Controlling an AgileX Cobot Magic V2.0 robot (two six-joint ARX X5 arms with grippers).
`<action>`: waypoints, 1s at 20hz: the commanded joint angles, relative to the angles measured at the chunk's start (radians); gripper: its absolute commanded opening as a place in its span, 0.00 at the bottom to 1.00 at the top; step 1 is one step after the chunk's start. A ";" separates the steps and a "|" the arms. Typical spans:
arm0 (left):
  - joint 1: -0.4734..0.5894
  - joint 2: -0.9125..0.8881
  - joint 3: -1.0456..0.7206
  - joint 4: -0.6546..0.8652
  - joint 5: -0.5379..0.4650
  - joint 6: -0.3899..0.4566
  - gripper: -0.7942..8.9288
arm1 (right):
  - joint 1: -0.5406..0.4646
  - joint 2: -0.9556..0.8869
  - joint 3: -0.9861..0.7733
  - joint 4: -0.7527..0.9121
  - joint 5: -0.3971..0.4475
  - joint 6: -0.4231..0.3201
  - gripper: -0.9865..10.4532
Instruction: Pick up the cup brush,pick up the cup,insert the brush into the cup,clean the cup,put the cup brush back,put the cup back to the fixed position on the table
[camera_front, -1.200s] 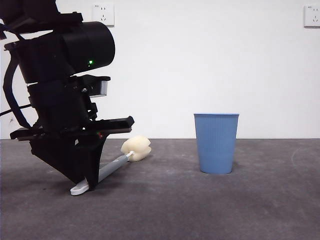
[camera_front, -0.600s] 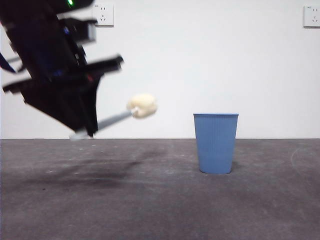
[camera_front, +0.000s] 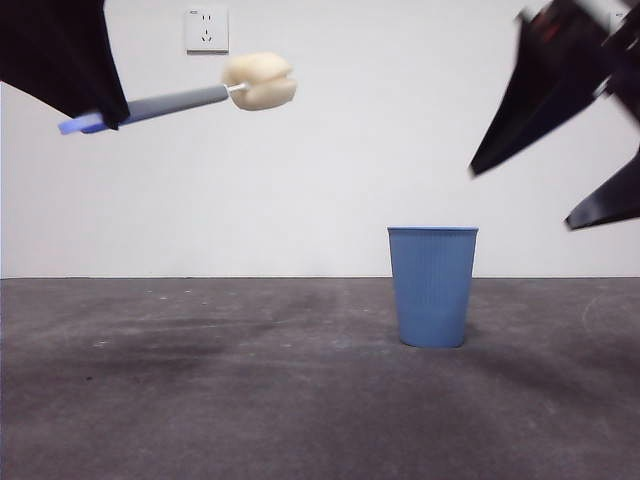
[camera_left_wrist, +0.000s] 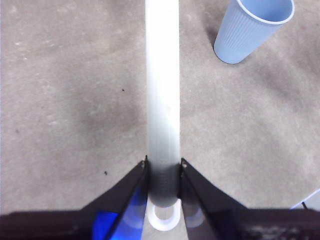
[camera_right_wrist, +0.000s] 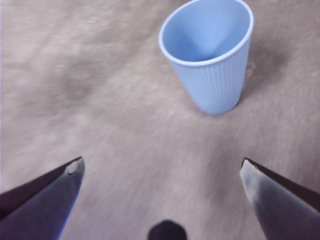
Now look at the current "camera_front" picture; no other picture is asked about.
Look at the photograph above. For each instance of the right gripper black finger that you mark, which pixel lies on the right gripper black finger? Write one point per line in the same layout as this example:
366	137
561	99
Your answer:
617	202
540	105

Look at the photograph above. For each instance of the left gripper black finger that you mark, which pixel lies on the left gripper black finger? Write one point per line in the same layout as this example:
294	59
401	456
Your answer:
60	50

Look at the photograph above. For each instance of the blue ribbed plastic cup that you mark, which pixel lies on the blue ribbed plastic cup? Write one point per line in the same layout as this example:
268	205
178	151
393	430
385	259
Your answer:
432	290

